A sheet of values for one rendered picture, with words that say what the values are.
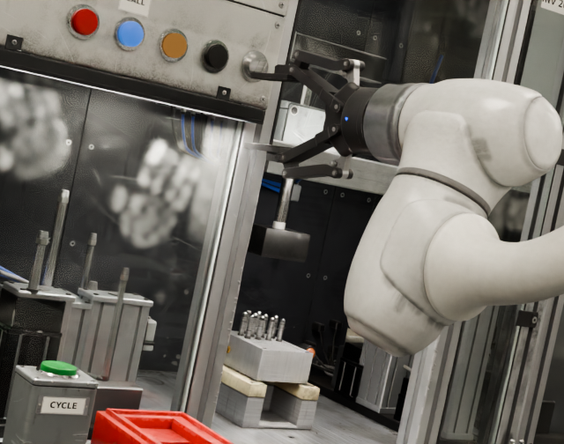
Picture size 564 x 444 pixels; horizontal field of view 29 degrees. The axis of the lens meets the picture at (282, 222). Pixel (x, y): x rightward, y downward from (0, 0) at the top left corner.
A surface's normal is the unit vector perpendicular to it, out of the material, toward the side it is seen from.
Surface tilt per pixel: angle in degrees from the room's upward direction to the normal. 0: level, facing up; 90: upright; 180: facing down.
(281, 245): 90
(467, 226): 47
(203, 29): 90
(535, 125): 80
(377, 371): 90
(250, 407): 90
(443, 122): 75
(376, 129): 107
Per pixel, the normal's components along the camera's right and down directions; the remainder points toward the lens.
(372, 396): -0.80, -0.14
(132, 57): 0.55, 0.15
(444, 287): -0.14, 0.33
